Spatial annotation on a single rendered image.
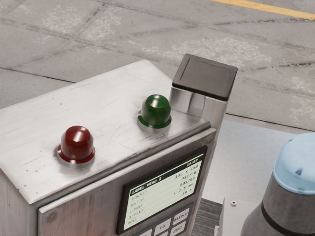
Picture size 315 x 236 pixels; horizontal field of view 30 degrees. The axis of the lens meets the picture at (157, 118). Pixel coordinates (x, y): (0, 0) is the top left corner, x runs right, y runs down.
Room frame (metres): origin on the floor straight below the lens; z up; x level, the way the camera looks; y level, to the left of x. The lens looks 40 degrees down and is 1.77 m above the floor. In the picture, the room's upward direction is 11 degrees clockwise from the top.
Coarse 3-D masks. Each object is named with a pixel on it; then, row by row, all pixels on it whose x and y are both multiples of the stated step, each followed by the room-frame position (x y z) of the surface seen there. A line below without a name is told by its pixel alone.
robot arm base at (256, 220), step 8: (256, 208) 0.72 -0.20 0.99; (264, 208) 0.69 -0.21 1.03; (248, 216) 0.72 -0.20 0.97; (256, 216) 0.70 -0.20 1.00; (264, 216) 0.68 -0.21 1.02; (248, 224) 0.70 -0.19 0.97; (256, 224) 0.68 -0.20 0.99; (264, 224) 0.67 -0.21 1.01; (272, 224) 0.66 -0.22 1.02; (240, 232) 0.71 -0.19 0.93; (248, 232) 0.68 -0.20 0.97; (256, 232) 0.67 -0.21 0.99; (264, 232) 0.67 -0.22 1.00; (272, 232) 0.66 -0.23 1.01; (280, 232) 0.65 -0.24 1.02; (288, 232) 0.65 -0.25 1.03
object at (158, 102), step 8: (152, 96) 0.34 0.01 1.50; (160, 96) 0.34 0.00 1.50; (144, 104) 0.34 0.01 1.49; (152, 104) 0.33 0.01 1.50; (160, 104) 0.34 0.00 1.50; (168, 104) 0.34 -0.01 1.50; (144, 112) 0.33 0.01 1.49; (152, 112) 0.33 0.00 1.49; (160, 112) 0.33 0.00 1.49; (168, 112) 0.33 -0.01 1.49; (144, 120) 0.33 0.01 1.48; (152, 120) 0.33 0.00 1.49; (160, 120) 0.33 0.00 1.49; (168, 120) 0.34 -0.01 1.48; (144, 128) 0.33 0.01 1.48; (152, 128) 0.33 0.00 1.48; (160, 128) 0.33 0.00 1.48; (168, 128) 0.33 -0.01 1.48
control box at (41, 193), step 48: (48, 96) 0.35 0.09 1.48; (96, 96) 0.36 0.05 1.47; (144, 96) 0.37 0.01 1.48; (0, 144) 0.29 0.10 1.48; (48, 144) 0.30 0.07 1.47; (96, 144) 0.30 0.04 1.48; (144, 144) 0.31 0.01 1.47; (192, 144) 0.33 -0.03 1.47; (0, 192) 0.26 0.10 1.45; (48, 192) 0.25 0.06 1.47; (96, 192) 0.27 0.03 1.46
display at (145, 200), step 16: (176, 160) 0.32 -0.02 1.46; (192, 160) 0.33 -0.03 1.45; (144, 176) 0.30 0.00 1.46; (160, 176) 0.31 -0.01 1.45; (176, 176) 0.32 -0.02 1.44; (192, 176) 0.33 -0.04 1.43; (128, 192) 0.29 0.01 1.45; (144, 192) 0.30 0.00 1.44; (160, 192) 0.31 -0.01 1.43; (176, 192) 0.32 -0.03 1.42; (192, 192) 0.34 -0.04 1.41; (128, 208) 0.29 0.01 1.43; (144, 208) 0.30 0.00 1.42; (160, 208) 0.31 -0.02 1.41; (128, 224) 0.29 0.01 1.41
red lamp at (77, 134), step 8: (72, 128) 0.29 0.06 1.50; (80, 128) 0.29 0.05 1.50; (64, 136) 0.29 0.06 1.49; (72, 136) 0.29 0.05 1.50; (80, 136) 0.29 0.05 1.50; (88, 136) 0.29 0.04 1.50; (64, 144) 0.28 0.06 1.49; (72, 144) 0.28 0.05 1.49; (80, 144) 0.28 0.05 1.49; (88, 144) 0.28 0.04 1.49; (64, 152) 0.28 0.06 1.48; (72, 152) 0.28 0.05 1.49; (80, 152) 0.28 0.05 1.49; (88, 152) 0.28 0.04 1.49; (64, 160) 0.28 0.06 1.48; (72, 160) 0.28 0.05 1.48; (80, 160) 0.28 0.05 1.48; (88, 160) 0.28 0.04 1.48; (72, 168) 0.28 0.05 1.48; (80, 168) 0.28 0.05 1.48
